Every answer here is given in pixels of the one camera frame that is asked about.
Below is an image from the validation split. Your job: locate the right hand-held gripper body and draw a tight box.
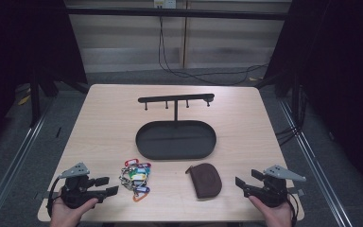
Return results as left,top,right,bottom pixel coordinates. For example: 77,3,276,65
244,165,307,208

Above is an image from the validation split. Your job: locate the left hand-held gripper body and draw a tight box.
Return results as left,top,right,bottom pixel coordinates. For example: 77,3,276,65
58,162,108,209

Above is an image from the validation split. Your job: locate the key ring with colourful tags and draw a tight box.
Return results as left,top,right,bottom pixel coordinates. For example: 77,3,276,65
118,158,152,203

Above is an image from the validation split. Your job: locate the brown zip pouch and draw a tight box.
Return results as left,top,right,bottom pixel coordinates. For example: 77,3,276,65
184,162,223,200

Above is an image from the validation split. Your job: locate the black key stand with tray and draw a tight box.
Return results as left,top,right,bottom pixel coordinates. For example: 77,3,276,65
134,93,217,161

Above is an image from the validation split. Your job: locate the person's left hand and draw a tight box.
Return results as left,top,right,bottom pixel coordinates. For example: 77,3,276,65
49,197,99,227

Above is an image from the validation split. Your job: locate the person's right hand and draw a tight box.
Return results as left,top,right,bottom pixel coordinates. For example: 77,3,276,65
248,195,293,227

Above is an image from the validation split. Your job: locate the grey tape strip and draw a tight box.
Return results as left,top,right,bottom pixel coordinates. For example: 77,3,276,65
286,187,305,197
33,190,61,201

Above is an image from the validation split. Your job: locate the yellow floor scrap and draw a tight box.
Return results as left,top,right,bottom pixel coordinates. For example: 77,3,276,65
17,94,32,106

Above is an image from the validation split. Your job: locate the black metal stand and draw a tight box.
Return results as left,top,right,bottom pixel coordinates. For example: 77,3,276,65
27,67,60,128

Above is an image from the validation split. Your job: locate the dark curtain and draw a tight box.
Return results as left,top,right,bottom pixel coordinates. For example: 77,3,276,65
0,0,88,160
264,0,363,198

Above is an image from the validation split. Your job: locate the black horizontal bar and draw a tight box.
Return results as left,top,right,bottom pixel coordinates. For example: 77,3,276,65
65,7,290,22

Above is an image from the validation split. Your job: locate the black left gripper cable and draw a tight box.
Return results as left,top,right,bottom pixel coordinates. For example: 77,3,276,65
45,177,61,218

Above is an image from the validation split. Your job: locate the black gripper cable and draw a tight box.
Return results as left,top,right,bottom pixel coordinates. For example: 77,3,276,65
285,191,300,227
45,177,61,218

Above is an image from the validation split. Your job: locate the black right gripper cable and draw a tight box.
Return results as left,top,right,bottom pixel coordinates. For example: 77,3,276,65
285,191,300,227

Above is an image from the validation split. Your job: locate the metal floor rail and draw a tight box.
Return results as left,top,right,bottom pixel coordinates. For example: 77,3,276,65
278,99,354,227
0,103,55,227

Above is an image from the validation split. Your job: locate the bundle of black floor cables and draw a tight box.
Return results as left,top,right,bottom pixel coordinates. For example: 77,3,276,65
275,84,308,147

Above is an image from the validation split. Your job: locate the black wall cable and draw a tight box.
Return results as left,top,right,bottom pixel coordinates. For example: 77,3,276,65
157,15,269,87

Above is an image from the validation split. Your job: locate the white wall socket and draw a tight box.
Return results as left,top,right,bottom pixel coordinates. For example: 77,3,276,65
152,0,178,9

